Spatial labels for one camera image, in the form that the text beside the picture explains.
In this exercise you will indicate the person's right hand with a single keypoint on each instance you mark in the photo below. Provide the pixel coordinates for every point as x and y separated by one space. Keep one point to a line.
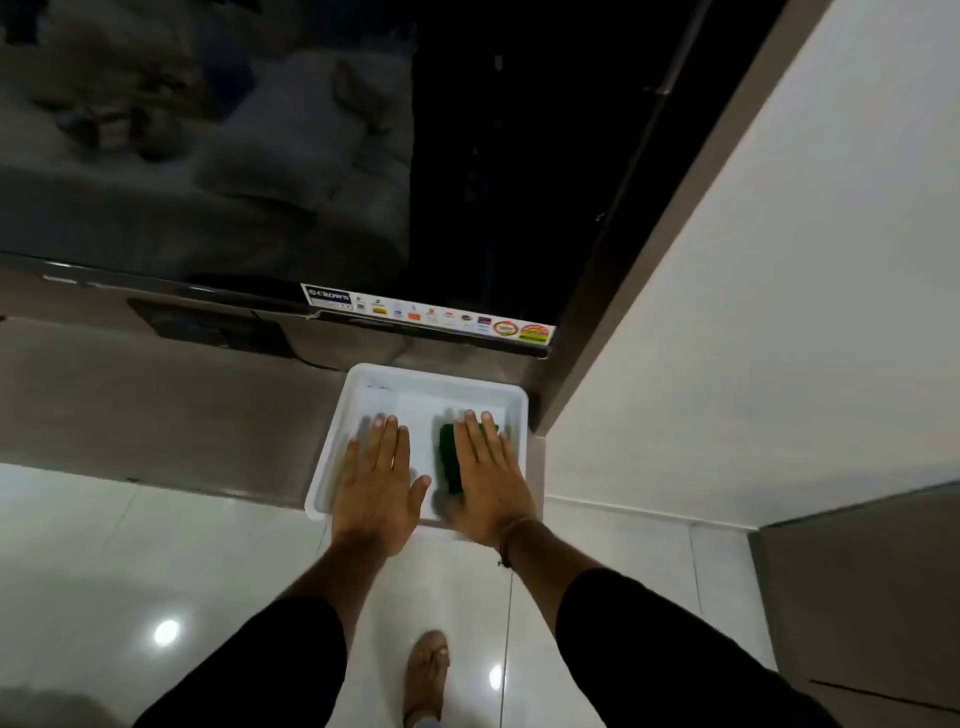
487 487

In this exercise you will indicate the person's left hand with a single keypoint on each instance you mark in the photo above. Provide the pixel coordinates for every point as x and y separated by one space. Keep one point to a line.
375 495

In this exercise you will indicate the person's left forearm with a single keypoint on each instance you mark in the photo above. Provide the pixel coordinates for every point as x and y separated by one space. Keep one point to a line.
341 581

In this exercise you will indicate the person's right forearm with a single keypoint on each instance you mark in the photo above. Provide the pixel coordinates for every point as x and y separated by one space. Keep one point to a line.
544 570

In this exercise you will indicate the person's bare foot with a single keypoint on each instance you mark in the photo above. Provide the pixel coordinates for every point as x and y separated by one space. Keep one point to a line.
425 675

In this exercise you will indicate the white plastic tray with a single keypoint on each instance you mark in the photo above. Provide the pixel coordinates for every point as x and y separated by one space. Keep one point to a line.
390 394

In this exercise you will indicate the white sticker strip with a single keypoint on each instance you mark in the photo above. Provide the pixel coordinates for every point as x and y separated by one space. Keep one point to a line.
427 313

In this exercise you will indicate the black left sleeve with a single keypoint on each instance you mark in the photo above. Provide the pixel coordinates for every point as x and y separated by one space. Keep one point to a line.
255 675

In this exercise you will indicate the black sleeve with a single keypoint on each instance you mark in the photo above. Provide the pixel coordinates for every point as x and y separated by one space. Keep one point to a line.
660 660
255 675

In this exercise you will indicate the grey television console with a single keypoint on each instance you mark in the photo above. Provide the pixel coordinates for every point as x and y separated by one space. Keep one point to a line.
150 420

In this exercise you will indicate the black right sleeve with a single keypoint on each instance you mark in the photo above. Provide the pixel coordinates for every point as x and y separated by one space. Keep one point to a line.
660 660

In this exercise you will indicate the black television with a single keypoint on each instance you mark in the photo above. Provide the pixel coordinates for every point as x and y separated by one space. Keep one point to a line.
480 150

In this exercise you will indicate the grey side cabinet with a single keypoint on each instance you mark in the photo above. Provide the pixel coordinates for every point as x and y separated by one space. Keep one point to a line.
862 600

